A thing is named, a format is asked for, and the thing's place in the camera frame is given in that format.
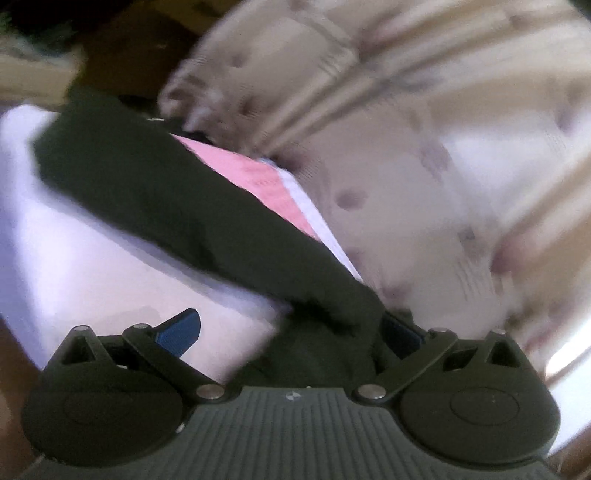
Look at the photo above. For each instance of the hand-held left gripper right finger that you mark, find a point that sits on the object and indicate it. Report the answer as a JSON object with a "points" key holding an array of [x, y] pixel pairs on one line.
{"points": [[402, 336]]}

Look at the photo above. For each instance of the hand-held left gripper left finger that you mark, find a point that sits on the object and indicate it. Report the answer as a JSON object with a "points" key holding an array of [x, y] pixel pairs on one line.
{"points": [[179, 333]]}

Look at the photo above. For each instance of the dark green garment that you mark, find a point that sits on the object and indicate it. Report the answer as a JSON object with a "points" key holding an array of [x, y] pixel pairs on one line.
{"points": [[161, 203]]}

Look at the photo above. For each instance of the pink checkered bed sheet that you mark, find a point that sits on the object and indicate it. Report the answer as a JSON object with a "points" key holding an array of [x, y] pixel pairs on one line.
{"points": [[69, 258]]}

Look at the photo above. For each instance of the beige floral printed cloth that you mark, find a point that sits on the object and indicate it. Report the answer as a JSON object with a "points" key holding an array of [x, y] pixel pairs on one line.
{"points": [[415, 152]]}

